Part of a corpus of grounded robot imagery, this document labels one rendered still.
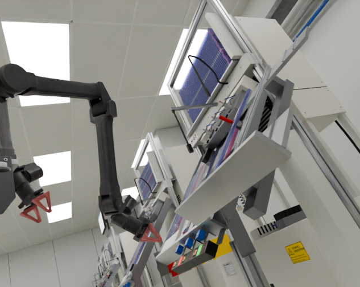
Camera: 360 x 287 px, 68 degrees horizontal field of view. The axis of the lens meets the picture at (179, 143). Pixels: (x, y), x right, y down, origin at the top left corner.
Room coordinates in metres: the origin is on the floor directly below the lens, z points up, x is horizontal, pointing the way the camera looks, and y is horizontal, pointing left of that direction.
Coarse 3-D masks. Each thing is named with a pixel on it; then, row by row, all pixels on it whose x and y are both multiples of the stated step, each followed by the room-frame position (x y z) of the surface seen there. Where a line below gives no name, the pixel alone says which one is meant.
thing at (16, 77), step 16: (16, 64) 0.52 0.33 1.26; (0, 80) 0.50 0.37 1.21; (16, 80) 0.53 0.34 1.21; (32, 80) 0.57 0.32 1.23; (48, 80) 0.64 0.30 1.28; (64, 80) 0.69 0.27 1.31; (64, 96) 0.72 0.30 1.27; (80, 96) 0.77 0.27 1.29; (96, 96) 0.83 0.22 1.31; (96, 112) 0.88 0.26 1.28
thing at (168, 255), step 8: (200, 224) 0.90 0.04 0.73; (208, 224) 0.88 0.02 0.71; (216, 224) 0.87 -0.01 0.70; (192, 232) 0.98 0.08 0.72; (216, 232) 0.92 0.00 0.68; (176, 240) 1.13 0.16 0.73; (184, 240) 1.07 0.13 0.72; (168, 248) 1.21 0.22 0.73; (160, 256) 1.36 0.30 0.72; (168, 256) 1.31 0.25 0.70; (176, 256) 1.27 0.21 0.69; (168, 264) 1.43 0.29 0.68
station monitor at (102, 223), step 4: (100, 212) 5.23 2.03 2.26; (100, 216) 5.34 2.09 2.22; (100, 220) 5.46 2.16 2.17; (104, 220) 5.19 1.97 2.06; (100, 224) 5.58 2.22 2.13; (104, 224) 5.18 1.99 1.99; (108, 224) 5.48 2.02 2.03; (104, 228) 5.25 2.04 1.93; (108, 228) 5.47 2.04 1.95; (104, 232) 5.55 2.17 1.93
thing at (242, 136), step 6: (270, 66) 0.73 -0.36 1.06; (264, 72) 0.71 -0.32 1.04; (264, 78) 0.70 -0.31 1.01; (258, 90) 0.67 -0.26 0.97; (258, 96) 0.66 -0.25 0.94; (252, 102) 0.66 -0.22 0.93; (252, 108) 0.63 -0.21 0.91; (252, 114) 0.63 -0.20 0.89; (246, 120) 0.62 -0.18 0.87; (246, 126) 0.61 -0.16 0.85; (246, 132) 0.60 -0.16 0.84; (240, 138) 0.58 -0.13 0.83; (240, 144) 0.58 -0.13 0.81; (234, 150) 0.58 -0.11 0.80
